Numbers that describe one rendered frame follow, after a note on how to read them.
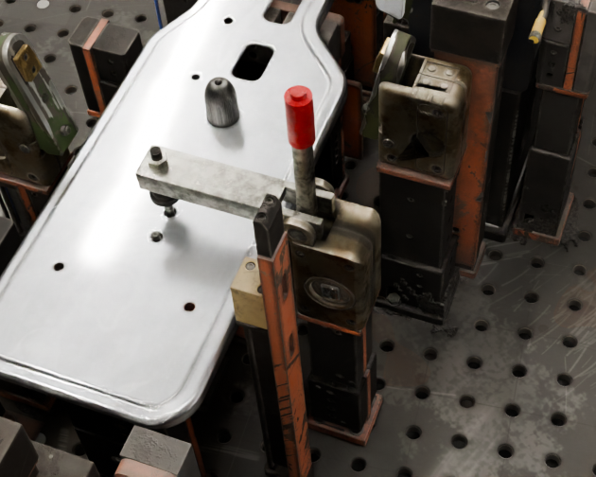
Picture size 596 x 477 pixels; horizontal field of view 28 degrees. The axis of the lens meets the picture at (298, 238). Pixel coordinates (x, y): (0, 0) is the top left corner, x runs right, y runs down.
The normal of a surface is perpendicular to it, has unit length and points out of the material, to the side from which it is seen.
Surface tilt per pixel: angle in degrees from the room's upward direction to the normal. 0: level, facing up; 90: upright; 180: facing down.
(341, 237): 0
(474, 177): 90
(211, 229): 0
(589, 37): 90
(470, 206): 90
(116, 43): 0
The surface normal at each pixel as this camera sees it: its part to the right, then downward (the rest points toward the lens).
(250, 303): -0.36, 0.77
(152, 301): -0.06, -0.58
